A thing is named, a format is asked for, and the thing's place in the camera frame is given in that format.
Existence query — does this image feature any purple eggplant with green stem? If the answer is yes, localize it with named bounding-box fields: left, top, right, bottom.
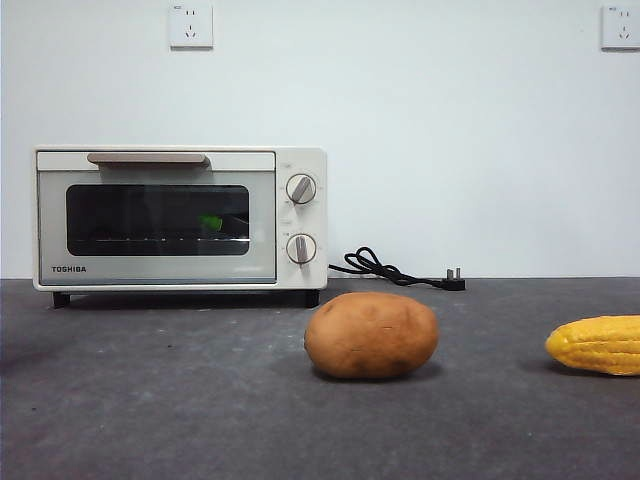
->
left=198, top=213, right=250, bottom=239

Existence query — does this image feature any oven door with beige handle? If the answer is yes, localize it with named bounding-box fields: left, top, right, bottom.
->
left=37, top=151, right=278, bottom=287

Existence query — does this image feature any beige oven knob, upright grip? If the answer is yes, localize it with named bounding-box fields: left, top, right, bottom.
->
left=285, top=232, right=318, bottom=266

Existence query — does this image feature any white Toshiba toaster oven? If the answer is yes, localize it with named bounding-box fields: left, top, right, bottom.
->
left=32, top=145, right=330, bottom=309

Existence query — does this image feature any beige oven knob, slanted grip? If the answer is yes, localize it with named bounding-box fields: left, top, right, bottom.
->
left=285, top=173, right=318, bottom=206

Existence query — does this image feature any brown potato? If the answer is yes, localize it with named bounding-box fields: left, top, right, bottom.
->
left=304, top=292, right=440, bottom=379

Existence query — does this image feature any yellow corn cob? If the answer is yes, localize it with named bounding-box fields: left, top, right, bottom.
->
left=544, top=315, right=640, bottom=377

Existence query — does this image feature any black power cable with plug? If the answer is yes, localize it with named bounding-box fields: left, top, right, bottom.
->
left=328, top=246, right=467, bottom=292

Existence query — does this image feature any metal wire oven rack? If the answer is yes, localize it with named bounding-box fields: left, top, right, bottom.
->
left=79, top=234, right=251, bottom=246

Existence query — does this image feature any white wall socket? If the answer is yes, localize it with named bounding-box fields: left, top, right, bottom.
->
left=600, top=4, right=640, bottom=52
left=168, top=3, right=215, bottom=51

